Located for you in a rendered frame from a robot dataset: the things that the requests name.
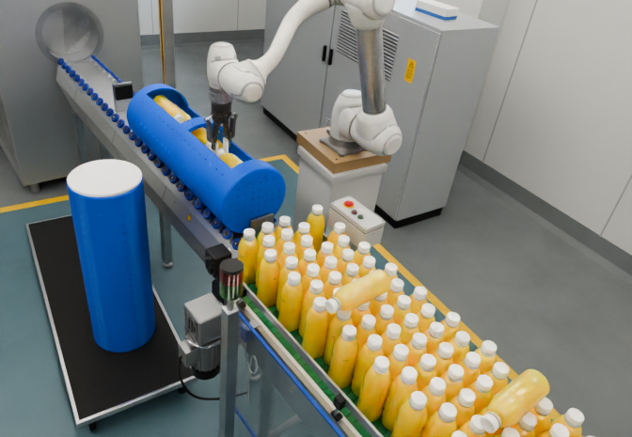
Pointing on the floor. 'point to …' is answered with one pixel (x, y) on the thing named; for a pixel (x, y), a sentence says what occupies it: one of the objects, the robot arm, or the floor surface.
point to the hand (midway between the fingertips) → (220, 148)
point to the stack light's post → (229, 326)
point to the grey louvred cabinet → (466, 68)
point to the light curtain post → (165, 23)
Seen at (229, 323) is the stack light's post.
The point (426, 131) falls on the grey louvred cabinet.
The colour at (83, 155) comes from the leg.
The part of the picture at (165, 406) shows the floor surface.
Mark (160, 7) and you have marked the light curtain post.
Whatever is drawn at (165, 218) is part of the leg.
